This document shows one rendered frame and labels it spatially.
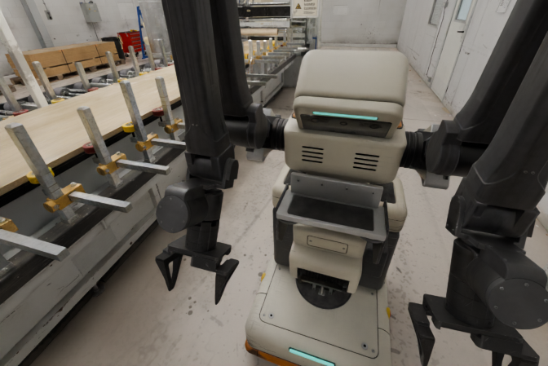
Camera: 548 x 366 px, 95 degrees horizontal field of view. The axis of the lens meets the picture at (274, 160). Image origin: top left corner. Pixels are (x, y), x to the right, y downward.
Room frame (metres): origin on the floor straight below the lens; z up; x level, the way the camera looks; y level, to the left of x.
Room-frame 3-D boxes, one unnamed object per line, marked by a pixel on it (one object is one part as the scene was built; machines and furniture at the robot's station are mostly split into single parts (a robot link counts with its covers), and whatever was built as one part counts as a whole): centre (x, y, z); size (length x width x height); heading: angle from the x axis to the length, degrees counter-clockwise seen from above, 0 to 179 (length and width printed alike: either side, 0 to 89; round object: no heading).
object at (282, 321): (0.76, -0.24, 0.16); 0.67 x 0.64 x 0.25; 162
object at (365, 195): (0.48, -0.14, 0.99); 0.28 x 0.16 x 0.22; 72
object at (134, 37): (9.97, 4.99, 0.41); 0.76 x 0.48 x 0.81; 170
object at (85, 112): (1.04, 0.81, 0.88); 0.04 x 0.04 x 0.48; 73
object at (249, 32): (5.36, 0.06, 1.05); 1.43 x 0.12 x 0.12; 73
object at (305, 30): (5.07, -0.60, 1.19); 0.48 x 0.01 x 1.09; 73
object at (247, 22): (5.63, -0.03, 0.95); 1.65 x 0.70 x 1.90; 73
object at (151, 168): (1.05, 0.70, 0.81); 0.43 x 0.03 x 0.04; 73
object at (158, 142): (1.29, 0.63, 0.81); 0.43 x 0.03 x 0.04; 73
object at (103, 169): (1.06, 0.80, 0.82); 0.14 x 0.06 x 0.05; 163
